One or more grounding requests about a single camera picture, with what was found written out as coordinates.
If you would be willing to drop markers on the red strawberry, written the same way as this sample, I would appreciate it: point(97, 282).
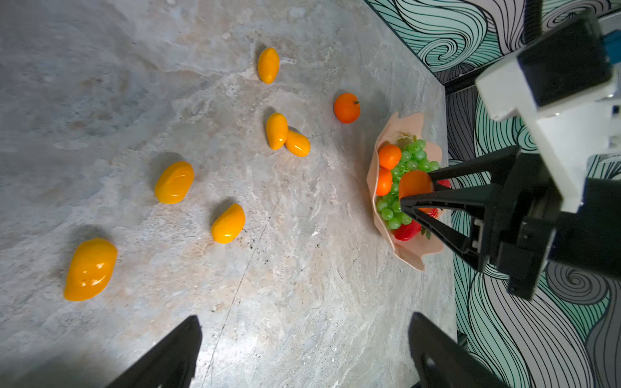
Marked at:
point(445, 183)
point(407, 232)

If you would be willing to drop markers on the orange tangerine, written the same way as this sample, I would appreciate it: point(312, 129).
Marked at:
point(347, 108)
point(384, 183)
point(415, 183)
point(389, 156)

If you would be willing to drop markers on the green grape bunch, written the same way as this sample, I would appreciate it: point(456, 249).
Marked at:
point(401, 167)

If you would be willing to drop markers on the pink scalloped fruit bowl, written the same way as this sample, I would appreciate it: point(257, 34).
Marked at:
point(413, 251)

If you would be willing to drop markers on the small yellow kumquat top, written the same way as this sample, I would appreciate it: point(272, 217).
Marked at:
point(268, 65)

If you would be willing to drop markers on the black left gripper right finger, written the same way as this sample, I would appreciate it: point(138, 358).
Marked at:
point(441, 362)

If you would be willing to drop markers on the small yellow kumquat lower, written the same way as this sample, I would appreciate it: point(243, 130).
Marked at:
point(229, 225)

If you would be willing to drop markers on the small yellow kumquat middle left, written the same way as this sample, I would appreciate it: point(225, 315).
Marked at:
point(174, 184)

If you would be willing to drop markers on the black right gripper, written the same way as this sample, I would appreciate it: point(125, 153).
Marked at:
point(521, 205)

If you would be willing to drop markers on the small yellow kumquat beside centre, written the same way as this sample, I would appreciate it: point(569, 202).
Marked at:
point(297, 144)

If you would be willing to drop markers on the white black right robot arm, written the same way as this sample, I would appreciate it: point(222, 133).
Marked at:
point(588, 239)

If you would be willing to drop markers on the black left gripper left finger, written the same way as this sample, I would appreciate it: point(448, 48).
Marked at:
point(170, 363)

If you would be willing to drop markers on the small yellow kumquat bottom left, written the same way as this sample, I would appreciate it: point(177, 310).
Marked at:
point(91, 270)

